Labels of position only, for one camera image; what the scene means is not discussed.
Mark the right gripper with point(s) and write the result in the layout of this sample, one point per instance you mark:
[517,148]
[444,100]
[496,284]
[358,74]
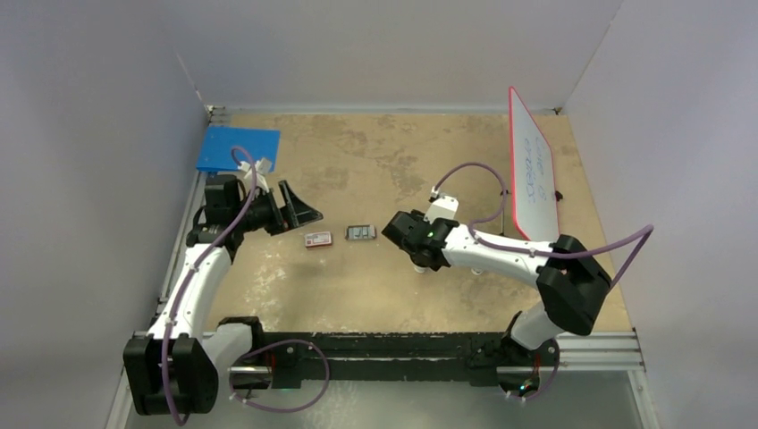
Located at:
[418,215]

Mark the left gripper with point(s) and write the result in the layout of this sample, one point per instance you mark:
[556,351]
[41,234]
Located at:
[304,214]

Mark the red white staple box sleeve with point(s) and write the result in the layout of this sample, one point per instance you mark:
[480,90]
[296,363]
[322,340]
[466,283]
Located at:
[318,239]

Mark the staple box tray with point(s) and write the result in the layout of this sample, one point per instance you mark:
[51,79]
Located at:
[360,232]

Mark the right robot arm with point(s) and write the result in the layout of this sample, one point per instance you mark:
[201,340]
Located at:
[571,284]

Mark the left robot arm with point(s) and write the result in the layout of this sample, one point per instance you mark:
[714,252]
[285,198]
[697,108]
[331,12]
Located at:
[173,369]

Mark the red framed whiteboard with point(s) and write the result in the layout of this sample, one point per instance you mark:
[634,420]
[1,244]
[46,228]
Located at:
[534,202]

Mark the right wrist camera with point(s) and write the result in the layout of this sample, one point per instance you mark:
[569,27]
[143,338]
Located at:
[442,205]

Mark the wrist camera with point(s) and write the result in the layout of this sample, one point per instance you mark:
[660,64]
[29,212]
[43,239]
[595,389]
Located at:
[442,205]
[254,174]

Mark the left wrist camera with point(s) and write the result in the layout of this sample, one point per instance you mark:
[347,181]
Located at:
[254,174]

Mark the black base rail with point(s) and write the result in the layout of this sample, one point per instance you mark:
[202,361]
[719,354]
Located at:
[480,359]

